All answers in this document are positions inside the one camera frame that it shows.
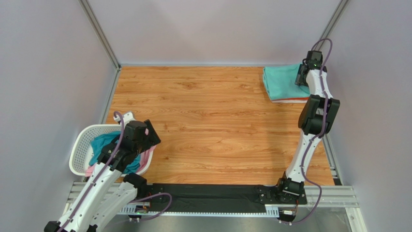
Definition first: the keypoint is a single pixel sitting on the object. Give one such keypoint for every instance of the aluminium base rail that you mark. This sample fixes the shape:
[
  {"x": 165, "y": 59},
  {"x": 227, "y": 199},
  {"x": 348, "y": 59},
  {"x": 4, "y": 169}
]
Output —
[{"x": 319, "y": 199}]

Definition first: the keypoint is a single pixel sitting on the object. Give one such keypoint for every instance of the folded orange t-shirt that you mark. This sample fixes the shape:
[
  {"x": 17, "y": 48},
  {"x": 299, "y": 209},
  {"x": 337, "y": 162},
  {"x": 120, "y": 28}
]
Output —
[{"x": 295, "y": 98}]

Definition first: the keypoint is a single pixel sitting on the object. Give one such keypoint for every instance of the aluminium frame post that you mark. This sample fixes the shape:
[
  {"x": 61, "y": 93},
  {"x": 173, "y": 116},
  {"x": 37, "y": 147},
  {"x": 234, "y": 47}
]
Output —
[
  {"x": 338, "y": 12},
  {"x": 86, "y": 6}
]

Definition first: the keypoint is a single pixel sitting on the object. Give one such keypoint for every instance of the aluminium frame post right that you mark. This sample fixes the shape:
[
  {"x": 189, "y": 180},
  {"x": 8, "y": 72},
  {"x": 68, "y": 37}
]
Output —
[{"x": 338, "y": 12}]

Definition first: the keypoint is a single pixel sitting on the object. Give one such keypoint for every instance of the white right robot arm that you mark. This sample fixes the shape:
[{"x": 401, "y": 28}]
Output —
[{"x": 315, "y": 121}]

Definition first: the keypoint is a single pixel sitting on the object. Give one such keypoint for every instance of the aluminium frame post left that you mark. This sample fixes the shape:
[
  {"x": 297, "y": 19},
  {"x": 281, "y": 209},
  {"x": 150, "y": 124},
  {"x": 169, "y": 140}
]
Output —
[{"x": 86, "y": 6}]

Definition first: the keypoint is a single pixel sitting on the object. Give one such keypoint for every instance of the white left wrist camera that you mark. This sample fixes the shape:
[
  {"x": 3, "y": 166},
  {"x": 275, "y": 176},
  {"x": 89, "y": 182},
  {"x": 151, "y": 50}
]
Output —
[{"x": 127, "y": 117}]

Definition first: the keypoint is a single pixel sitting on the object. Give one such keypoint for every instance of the folded white t-shirt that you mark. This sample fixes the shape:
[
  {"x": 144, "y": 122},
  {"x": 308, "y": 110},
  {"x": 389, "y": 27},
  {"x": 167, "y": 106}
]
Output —
[{"x": 290, "y": 101}]

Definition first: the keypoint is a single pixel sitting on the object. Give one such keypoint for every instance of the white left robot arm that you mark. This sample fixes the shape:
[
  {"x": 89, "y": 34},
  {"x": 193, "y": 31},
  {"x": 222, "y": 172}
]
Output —
[{"x": 90, "y": 212}]

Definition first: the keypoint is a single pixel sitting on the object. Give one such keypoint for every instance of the light teal t-shirt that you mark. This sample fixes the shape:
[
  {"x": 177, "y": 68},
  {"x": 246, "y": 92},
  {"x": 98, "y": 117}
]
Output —
[{"x": 279, "y": 82}]

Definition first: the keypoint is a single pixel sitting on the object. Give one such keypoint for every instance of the white perforated laundry basket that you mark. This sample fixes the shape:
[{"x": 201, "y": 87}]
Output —
[{"x": 90, "y": 140}]

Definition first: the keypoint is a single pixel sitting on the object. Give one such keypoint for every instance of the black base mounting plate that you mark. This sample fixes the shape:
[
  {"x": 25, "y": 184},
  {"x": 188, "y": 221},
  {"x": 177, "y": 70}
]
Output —
[{"x": 203, "y": 198}]

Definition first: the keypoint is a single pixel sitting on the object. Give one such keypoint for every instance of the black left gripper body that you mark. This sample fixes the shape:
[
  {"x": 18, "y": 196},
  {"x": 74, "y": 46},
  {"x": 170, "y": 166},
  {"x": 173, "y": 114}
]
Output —
[{"x": 142, "y": 146}]

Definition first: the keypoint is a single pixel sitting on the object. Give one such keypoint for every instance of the pink t-shirt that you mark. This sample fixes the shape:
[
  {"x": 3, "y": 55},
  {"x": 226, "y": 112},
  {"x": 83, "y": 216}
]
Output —
[{"x": 141, "y": 164}]

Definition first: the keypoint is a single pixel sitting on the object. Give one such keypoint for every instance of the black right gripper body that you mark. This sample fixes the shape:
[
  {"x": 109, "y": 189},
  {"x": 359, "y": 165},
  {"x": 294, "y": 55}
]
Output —
[{"x": 301, "y": 76}]

